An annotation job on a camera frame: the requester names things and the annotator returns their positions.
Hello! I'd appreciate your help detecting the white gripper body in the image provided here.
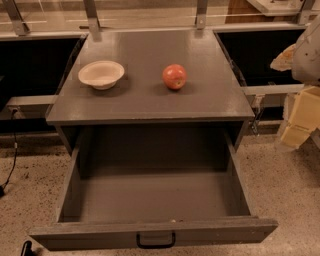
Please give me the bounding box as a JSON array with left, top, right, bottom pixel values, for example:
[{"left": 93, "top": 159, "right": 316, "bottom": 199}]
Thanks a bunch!
[{"left": 292, "top": 15, "right": 320, "bottom": 86}]

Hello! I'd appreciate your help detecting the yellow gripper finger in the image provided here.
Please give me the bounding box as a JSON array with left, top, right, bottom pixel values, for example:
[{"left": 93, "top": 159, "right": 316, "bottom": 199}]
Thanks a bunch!
[
  {"left": 270, "top": 44, "right": 295, "bottom": 72},
  {"left": 280, "top": 86, "right": 320, "bottom": 149}
]

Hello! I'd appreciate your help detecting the red apple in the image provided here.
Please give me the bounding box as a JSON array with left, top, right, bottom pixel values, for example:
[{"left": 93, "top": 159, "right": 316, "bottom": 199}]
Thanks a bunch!
[{"left": 162, "top": 64, "right": 187, "bottom": 90}]

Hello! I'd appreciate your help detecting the open grey top drawer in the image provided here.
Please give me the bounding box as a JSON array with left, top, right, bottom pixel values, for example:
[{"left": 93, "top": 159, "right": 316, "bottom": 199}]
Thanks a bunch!
[{"left": 29, "top": 127, "right": 278, "bottom": 251}]

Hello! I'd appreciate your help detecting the metal latch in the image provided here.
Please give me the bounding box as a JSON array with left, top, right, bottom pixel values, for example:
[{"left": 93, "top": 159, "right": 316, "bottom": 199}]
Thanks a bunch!
[{"left": 251, "top": 94, "right": 265, "bottom": 136}]

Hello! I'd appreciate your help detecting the grey cabinet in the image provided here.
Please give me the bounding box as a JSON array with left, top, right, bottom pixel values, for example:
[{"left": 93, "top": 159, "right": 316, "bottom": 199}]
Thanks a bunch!
[{"left": 46, "top": 29, "right": 253, "bottom": 151}]

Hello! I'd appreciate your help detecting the white paper bowl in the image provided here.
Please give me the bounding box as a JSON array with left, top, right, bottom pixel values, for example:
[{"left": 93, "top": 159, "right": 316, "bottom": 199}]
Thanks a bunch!
[{"left": 78, "top": 61, "right": 125, "bottom": 90}]

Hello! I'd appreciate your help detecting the metal rail bracket centre-right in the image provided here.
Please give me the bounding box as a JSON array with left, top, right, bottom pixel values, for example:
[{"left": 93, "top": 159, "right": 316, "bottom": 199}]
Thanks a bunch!
[{"left": 195, "top": 0, "right": 208, "bottom": 30}]

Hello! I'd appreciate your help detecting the black drawer handle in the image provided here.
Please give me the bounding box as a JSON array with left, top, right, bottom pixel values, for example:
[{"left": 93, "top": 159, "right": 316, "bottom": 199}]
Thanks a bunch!
[{"left": 136, "top": 232, "right": 176, "bottom": 250}]

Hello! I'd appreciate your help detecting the metal rail bracket centre-left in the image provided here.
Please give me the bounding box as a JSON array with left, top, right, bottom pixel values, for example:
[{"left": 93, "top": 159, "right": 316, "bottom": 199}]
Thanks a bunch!
[{"left": 83, "top": 0, "right": 101, "bottom": 41}]

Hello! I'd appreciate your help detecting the metal rail bracket left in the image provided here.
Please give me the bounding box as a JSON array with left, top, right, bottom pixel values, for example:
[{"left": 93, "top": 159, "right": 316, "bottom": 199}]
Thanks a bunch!
[{"left": 1, "top": 0, "right": 30, "bottom": 36}]

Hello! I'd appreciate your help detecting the black cable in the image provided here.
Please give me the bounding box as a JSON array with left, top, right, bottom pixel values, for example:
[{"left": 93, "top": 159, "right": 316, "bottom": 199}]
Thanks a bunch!
[{"left": 0, "top": 108, "right": 19, "bottom": 198}]

